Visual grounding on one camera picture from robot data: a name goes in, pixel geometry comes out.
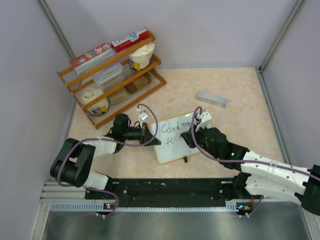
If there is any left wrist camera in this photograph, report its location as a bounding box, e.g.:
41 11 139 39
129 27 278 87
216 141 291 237
136 107 149 128

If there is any white bag container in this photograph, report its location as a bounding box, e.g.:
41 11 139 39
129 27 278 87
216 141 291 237
79 87 111 117
127 43 155 71

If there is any aluminium frame rail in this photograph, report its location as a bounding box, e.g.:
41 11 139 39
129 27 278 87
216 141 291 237
41 181 91 203

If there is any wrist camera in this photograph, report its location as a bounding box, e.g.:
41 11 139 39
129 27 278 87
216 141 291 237
136 107 149 128
194 111 212 132

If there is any orange wooden shelf rack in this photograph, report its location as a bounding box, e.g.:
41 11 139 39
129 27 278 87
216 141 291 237
57 31 167 129

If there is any tan sponge block left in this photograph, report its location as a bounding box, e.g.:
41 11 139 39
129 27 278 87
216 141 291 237
108 87 129 105

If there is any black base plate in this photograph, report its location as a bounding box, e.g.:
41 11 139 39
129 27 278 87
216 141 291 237
84 177 271 208

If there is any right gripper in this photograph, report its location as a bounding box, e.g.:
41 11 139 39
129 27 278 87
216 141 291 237
181 122 220 159

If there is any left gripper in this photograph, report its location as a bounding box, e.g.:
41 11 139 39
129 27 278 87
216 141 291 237
122 122 161 147

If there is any brown sponge block right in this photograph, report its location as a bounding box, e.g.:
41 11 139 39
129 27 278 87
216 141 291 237
124 73 152 94

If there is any white whiteboard yellow frame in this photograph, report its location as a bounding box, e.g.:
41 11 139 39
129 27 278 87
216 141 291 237
149 112 200 164

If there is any white bag upper container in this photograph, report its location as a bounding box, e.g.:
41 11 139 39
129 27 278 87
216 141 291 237
127 43 155 71

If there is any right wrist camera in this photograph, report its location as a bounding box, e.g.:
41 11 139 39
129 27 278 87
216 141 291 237
194 111 212 132

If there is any red white long box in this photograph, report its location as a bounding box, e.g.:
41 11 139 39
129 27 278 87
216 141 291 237
111 27 149 53

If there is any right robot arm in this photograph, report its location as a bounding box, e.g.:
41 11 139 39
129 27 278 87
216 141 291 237
180 127 320 216

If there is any clear plastic box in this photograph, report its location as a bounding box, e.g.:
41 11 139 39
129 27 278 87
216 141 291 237
92 63 126 89

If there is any grey slotted cable duct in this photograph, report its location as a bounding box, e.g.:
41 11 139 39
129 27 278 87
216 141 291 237
50 199 253 213

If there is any red foil wrap box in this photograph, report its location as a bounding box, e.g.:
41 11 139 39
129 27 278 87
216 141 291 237
69 42 114 75

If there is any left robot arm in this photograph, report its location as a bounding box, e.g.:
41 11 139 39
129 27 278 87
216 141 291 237
49 111 161 199

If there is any white bag lower container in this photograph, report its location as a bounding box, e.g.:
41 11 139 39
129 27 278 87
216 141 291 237
79 87 111 117

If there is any grey whiteboard eraser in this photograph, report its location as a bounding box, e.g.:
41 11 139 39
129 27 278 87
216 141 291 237
196 91 228 109

